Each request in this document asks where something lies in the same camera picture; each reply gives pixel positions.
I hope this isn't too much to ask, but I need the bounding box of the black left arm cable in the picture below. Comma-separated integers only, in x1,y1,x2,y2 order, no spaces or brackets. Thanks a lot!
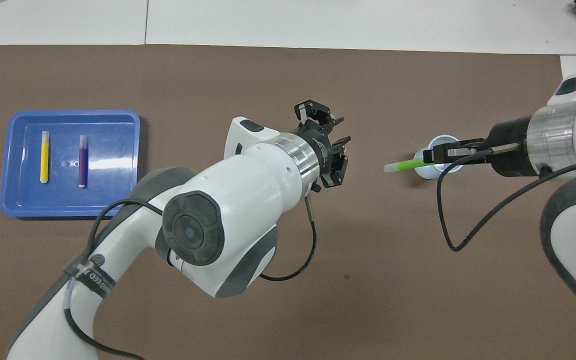
62,187,318,360

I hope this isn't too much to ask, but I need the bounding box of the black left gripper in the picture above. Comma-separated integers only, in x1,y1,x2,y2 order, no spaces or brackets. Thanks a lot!
288,99,353,190

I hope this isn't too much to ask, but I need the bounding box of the yellow marker pen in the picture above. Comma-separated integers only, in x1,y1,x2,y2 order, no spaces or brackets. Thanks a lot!
40,131,50,184

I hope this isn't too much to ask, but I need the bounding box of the brown table mat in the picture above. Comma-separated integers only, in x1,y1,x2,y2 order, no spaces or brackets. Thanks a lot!
0,44,576,360

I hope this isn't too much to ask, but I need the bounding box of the green marker pen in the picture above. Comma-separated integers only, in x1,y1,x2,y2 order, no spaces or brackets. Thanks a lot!
383,157,427,174

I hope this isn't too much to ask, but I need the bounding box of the translucent plastic cup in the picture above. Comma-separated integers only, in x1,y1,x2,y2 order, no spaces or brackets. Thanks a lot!
412,134,467,180

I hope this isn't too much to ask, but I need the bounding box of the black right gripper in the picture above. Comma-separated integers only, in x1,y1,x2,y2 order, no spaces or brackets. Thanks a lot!
421,115,535,179

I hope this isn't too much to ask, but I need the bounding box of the purple marker pen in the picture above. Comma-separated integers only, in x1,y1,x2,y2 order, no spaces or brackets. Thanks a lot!
78,134,89,189

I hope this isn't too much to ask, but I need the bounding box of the blue plastic tray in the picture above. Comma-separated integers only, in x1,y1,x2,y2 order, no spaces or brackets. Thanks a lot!
0,109,141,220

